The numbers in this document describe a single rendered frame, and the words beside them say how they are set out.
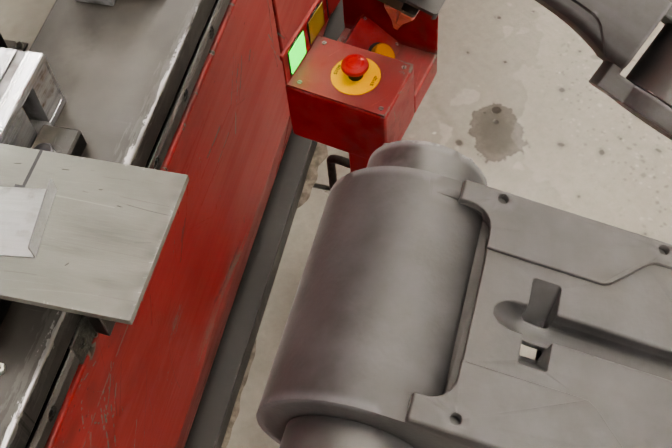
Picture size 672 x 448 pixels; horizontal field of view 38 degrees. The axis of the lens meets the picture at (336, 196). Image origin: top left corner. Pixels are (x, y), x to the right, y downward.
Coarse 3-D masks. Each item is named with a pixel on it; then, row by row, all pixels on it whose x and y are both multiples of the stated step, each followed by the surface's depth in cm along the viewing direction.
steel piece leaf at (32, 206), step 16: (0, 192) 107; (16, 192) 107; (32, 192) 106; (48, 192) 104; (0, 208) 106; (16, 208) 105; (32, 208) 105; (48, 208) 104; (0, 224) 104; (16, 224) 104; (32, 224) 104; (0, 240) 103; (16, 240) 103; (32, 240) 101; (16, 256) 102; (32, 256) 102
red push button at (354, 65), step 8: (352, 56) 140; (360, 56) 140; (344, 64) 139; (352, 64) 139; (360, 64) 139; (368, 64) 140; (344, 72) 139; (352, 72) 139; (360, 72) 139; (352, 80) 141
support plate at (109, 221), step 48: (0, 144) 111; (96, 192) 106; (144, 192) 106; (48, 240) 103; (96, 240) 103; (144, 240) 102; (0, 288) 100; (48, 288) 100; (96, 288) 99; (144, 288) 100
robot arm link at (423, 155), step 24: (384, 144) 31; (408, 144) 30; (432, 144) 30; (432, 168) 30; (456, 168) 30; (288, 432) 26; (312, 432) 26; (336, 432) 25; (360, 432) 25; (384, 432) 25
